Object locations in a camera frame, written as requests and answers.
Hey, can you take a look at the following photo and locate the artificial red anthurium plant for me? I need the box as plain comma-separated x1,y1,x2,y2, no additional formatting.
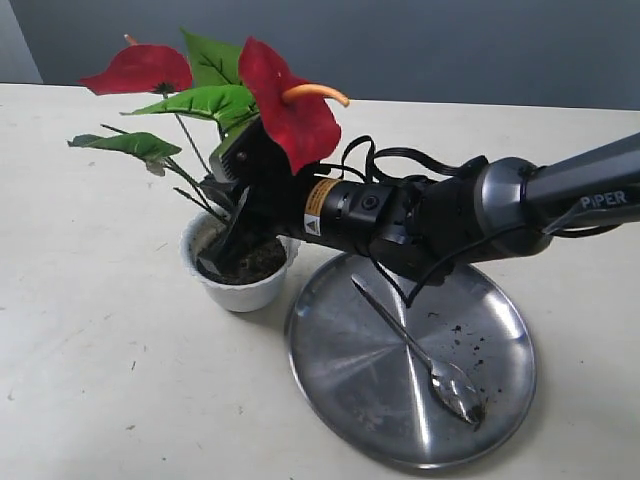
67,27,351,226

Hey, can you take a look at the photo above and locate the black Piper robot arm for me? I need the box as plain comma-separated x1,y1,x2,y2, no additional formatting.
197,123,639,284

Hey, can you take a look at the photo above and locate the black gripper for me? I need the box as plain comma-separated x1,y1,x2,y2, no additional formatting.
197,142,400,273

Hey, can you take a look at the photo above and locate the white scalloped plastic pot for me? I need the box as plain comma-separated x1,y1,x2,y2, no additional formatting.
179,213,301,313

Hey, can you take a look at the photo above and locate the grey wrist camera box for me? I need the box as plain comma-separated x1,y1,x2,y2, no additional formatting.
209,117,273,183

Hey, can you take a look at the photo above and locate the round stainless steel plate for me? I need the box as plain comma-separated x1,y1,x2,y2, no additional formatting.
286,254,537,469

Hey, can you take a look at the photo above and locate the small metal spoon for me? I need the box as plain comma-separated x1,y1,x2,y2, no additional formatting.
351,274,485,427

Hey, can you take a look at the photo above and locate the black camera cable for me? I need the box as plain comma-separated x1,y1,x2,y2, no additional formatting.
319,133,481,309

